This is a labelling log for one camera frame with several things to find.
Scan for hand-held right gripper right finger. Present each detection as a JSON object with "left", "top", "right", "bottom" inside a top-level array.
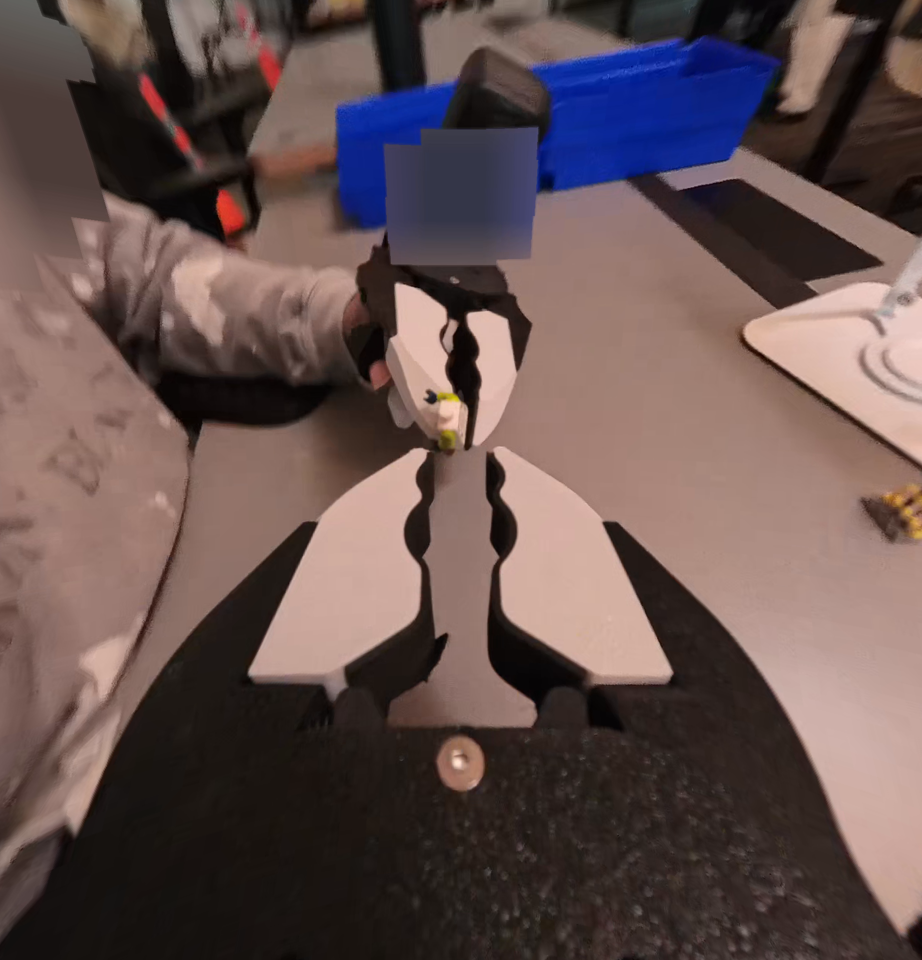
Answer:
[{"left": 485, "top": 447, "right": 675, "bottom": 694}]

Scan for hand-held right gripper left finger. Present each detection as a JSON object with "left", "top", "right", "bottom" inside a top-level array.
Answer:
[{"left": 248, "top": 447, "right": 447, "bottom": 694}]

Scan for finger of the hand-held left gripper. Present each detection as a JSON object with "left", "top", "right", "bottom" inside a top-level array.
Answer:
[
  {"left": 386, "top": 282, "right": 465, "bottom": 444},
  {"left": 464, "top": 293, "right": 522, "bottom": 448}
]

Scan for white booklet stand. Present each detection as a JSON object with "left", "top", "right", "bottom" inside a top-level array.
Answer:
[{"left": 743, "top": 210, "right": 922, "bottom": 478}]

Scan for small yellow lego piece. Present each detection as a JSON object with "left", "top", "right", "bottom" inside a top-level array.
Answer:
[{"left": 881, "top": 477, "right": 922, "bottom": 541}]

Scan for person's left forearm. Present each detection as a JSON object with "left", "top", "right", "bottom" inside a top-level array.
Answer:
[{"left": 71, "top": 195, "right": 364, "bottom": 384}]

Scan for person's left hand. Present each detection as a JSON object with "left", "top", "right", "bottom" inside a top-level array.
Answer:
[{"left": 344, "top": 293, "right": 396, "bottom": 394}]

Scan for black mesh office chair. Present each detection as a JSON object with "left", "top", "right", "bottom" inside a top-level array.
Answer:
[{"left": 154, "top": 368, "right": 342, "bottom": 430}]

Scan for orange traffic cone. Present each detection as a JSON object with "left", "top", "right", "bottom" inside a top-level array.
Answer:
[{"left": 139, "top": 68, "right": 252, "bottom": 241}]

